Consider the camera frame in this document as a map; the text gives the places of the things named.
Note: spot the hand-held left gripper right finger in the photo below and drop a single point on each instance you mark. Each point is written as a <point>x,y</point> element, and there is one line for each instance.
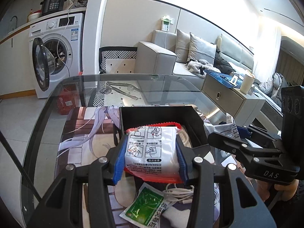
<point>181,162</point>

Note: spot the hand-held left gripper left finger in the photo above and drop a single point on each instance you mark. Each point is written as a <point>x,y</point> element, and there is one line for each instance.
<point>118,162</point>

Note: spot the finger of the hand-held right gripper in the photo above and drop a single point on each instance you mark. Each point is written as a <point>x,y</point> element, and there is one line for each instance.
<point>243,131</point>
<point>223,141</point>

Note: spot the white packet with red edges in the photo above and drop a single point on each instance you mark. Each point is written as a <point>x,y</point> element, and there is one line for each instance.
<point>152,147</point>

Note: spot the green white packet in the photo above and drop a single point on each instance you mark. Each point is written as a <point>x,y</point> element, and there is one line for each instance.
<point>142,204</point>

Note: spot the black box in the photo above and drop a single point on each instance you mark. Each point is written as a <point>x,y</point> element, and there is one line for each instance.
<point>154,116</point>

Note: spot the person's right hand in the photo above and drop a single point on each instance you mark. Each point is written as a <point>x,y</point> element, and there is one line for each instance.
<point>266,190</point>

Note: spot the white printed plastic bag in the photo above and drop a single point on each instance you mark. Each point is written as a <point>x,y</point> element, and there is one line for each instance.
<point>228,129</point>

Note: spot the beige side cabinet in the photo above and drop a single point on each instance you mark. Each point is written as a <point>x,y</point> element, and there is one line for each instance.
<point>225,99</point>

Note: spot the printed desk mat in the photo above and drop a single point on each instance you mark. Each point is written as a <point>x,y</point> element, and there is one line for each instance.
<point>90,133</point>

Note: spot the cream paper cup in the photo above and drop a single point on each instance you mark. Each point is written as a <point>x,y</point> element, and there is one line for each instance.
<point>247,83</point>

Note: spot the grey down jacket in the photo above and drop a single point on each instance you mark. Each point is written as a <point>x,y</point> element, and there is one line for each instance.
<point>273,85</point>

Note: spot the white phone stand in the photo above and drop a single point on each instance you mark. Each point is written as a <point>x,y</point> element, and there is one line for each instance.
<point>234,79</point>

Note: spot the black jacket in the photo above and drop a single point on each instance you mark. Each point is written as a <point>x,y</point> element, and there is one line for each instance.
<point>223,61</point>

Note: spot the brown curtain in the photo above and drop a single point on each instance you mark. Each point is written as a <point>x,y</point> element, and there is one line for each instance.
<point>289,59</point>

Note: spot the grey fur garment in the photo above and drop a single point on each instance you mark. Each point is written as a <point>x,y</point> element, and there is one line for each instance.
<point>201,66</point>

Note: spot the red bag under table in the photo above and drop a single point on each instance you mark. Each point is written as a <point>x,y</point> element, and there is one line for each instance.
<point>67,99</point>

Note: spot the grey cushion with band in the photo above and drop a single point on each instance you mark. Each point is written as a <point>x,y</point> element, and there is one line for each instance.
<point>201,47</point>

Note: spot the black white patterned rug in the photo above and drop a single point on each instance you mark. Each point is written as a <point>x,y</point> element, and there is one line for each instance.
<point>118,61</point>

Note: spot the plain grey cushion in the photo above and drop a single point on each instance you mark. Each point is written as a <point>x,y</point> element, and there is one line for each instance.
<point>182,45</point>

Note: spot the beige sofa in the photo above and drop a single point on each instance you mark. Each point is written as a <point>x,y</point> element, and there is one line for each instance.
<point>154,59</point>

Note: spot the white washing machine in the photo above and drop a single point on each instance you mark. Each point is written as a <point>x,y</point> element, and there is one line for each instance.
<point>68,52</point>

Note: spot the white kitchen base cabinet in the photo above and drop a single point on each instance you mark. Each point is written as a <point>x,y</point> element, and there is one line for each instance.
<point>14,59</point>

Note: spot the grey cloth pile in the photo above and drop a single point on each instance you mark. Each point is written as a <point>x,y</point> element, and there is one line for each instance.
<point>79,4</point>

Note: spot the white bowl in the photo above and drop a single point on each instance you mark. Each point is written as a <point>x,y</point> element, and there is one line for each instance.
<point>34,16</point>

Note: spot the black pressure cooker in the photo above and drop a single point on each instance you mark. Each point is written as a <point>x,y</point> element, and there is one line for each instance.
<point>53,3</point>

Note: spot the metal faucet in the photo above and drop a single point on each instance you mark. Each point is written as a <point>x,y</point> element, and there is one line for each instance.
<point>16,19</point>

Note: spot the white green wall dispenser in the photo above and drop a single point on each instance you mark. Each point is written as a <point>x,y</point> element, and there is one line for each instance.
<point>166,23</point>

